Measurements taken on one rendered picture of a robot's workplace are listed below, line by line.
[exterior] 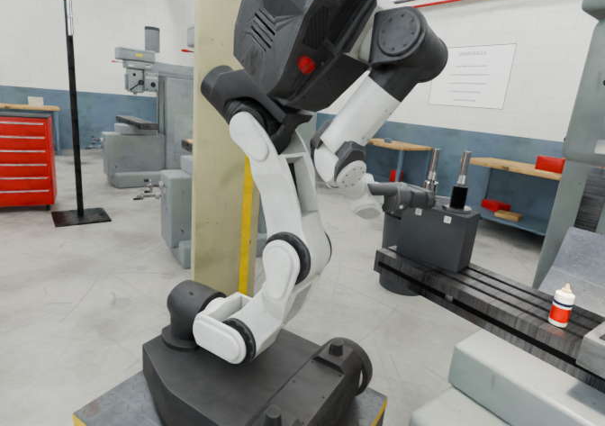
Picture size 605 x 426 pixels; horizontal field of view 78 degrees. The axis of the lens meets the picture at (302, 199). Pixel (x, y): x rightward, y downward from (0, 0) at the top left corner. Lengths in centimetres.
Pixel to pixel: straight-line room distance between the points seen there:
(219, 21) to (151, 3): 762
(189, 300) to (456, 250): 88
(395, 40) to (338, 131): 20
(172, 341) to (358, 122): 96
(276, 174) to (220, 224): 141
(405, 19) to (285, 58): 23
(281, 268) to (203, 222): 134
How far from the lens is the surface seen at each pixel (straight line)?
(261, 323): 113
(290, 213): 95
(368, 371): 141
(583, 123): 107
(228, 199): 227
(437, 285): 125
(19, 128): 474
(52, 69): 927
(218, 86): 105
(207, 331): 123
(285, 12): 79
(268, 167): 94
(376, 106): 78
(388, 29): 76
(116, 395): 153
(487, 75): 606
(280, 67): 80
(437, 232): 131
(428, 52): 78
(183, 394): 123
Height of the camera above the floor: 139
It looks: 14 degrees down
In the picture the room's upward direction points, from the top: 5 degrees clockwise
